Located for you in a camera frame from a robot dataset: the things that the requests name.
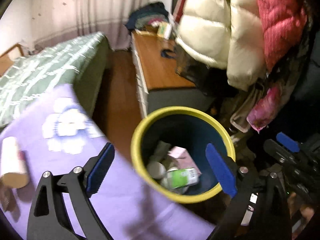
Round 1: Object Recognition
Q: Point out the floral paper cup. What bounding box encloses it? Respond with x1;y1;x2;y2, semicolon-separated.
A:
1;137;29;189

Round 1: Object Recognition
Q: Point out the pink milk carton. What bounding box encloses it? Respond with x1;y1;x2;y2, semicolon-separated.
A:
167;146;202;178

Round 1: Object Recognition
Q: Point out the yellow rimmed trash bin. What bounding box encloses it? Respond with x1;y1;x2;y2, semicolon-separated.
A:
131;106;236;204

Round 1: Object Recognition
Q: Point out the magenta floral scarf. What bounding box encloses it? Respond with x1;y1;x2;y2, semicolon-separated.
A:
246;83;282;133

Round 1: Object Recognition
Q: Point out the purple floral table cloth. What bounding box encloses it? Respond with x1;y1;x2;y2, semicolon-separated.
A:
1;84;214;239

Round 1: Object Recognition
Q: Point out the pink red quilted jacket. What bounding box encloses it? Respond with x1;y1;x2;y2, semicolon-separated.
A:
257;0;307;72

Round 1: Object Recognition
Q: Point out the cream puffer jacket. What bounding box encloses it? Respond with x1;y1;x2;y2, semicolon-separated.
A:
176;0;266;91

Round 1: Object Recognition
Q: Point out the wooden top low cabinet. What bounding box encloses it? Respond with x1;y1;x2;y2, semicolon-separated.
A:
131;31;212;118

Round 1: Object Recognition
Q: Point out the green checked bed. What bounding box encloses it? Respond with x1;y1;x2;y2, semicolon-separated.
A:
1;32;111;129

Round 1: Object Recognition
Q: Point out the pile of folded clothes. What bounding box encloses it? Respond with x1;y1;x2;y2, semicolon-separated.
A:
125;2;169;32

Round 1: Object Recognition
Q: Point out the striped window curtain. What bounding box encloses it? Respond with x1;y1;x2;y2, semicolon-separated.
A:
31;0;172;50

